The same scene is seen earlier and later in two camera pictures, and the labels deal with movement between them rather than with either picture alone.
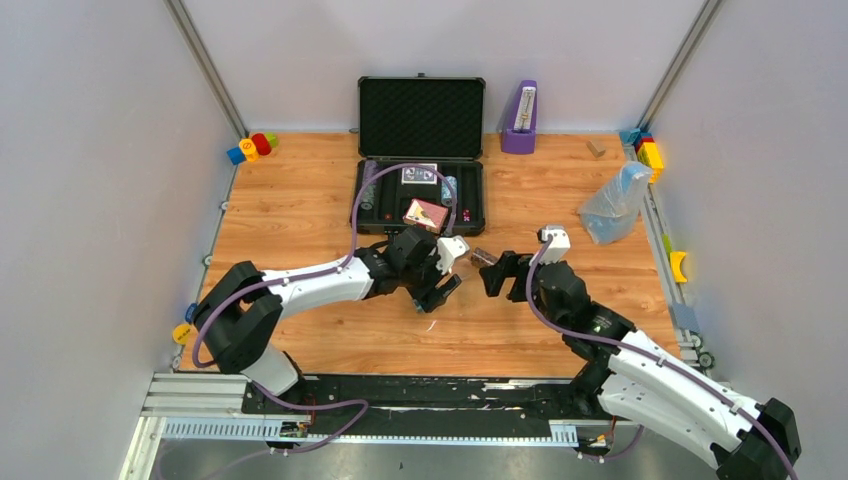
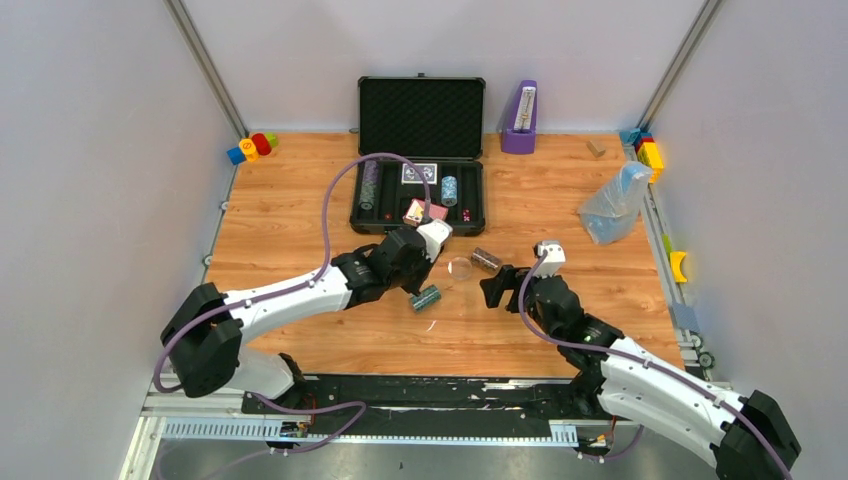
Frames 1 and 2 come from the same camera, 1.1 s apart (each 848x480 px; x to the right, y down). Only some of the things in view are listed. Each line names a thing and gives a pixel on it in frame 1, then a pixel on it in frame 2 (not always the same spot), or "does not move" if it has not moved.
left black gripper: x=427 y=281 to x=416 y=277
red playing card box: x=426 y=215 does not move
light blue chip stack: x=446 y=196 does not move
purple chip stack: x=370 y=170 does not move
